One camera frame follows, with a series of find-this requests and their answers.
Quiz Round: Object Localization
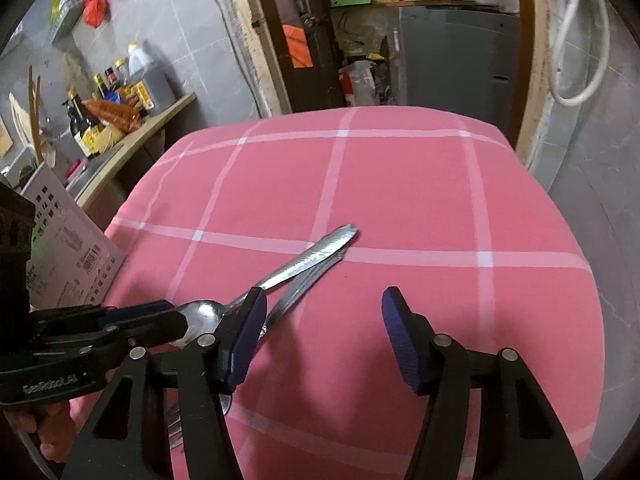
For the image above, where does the dark bottle with yellow label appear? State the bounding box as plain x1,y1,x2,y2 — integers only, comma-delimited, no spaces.
66,89,104,159

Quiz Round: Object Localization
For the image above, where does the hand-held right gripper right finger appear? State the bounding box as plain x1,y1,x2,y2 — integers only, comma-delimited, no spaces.
381,286,585,480

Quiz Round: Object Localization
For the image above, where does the wooden side shelf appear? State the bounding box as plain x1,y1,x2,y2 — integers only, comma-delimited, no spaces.
75,92,197,213

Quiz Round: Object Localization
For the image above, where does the pink checked tablecloth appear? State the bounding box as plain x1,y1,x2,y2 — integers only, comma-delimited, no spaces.
67,106,600,480

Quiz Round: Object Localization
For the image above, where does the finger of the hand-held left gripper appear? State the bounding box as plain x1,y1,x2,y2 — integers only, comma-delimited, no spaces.
30,300,190,347
31,332,132,367

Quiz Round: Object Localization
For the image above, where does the red chili packet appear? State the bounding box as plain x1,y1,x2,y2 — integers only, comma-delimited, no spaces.
82,98,144,134

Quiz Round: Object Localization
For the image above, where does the orange door sticker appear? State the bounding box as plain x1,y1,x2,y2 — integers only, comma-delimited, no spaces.
281,24,314,69

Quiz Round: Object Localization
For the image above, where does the white perforated utensil holder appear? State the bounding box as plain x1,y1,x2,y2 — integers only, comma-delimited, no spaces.
15,164,127,310

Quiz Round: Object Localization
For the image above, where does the pale woven wall brush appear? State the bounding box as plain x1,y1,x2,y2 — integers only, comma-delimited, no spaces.
8,92,37,152

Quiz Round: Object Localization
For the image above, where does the brown cardboard piece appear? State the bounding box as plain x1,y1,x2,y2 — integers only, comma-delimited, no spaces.
0,115,14,159

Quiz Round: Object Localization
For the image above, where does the wooden door frame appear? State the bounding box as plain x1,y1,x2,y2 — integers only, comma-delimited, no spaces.
220,0,294,119

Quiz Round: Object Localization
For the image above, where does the wooden chopstick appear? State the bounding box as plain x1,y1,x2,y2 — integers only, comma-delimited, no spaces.
35,75,45,167
27,64,37,167

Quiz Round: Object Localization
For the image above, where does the small silver spoon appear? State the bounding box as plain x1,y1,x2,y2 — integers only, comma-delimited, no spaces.
176,223,358,350

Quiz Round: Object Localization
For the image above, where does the green wire wall rack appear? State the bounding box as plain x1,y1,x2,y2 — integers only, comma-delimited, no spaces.
49,0,87,44

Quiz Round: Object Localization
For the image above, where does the dark door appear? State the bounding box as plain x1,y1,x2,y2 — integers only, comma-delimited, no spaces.
264,0,347,112

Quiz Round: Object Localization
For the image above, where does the white hose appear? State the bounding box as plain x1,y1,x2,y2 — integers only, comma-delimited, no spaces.
549,0,612,107

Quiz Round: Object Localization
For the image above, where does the crumpled plastic bag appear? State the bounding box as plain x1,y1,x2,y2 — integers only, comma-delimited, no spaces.
340,60,378,107

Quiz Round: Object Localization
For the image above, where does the grey cabinet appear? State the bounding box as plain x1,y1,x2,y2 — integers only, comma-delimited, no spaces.
397,4,522,150

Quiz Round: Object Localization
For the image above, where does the red plastic bag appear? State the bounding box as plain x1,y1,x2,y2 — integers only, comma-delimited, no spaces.
81,0,110,29

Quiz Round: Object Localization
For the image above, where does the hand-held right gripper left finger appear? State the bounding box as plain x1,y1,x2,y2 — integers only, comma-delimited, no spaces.
60,286,268,480

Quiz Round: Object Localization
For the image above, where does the person's left hand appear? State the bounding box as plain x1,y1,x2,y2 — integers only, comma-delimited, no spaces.
5,401,77,464

